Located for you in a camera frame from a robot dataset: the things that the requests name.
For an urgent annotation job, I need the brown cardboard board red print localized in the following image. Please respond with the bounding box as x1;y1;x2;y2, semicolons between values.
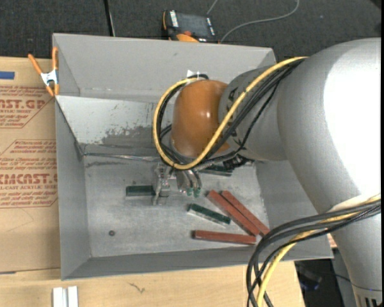
0;55;62;275

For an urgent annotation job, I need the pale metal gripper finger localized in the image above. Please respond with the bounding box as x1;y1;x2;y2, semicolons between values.
151;189;170;206
152;164;172;189

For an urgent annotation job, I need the dark green block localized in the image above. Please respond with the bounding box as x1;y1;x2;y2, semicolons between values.
186;203;232;227
125;185;156;198

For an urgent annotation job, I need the red-brown flat block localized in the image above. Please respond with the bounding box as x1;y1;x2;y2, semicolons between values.
220;189;272;237
206;189;260;237
191;229;258;246

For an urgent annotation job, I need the grey metal bin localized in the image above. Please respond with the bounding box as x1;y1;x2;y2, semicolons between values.
52;33;335;281

